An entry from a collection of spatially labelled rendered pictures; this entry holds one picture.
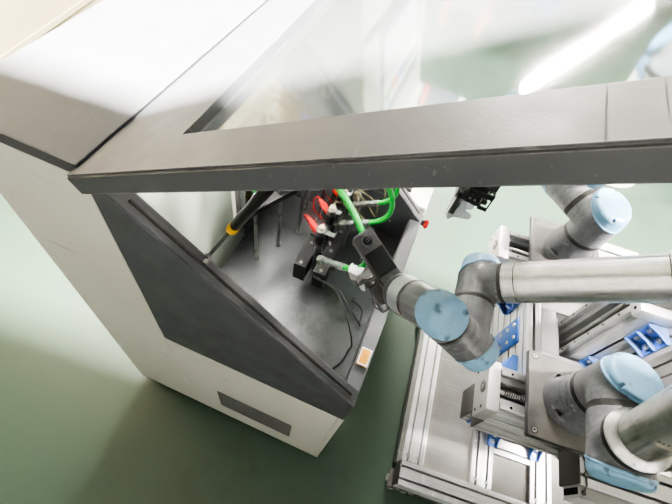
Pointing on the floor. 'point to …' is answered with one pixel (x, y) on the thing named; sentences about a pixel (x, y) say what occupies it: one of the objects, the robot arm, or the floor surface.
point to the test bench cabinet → (256, 402)
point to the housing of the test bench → (60, 39)
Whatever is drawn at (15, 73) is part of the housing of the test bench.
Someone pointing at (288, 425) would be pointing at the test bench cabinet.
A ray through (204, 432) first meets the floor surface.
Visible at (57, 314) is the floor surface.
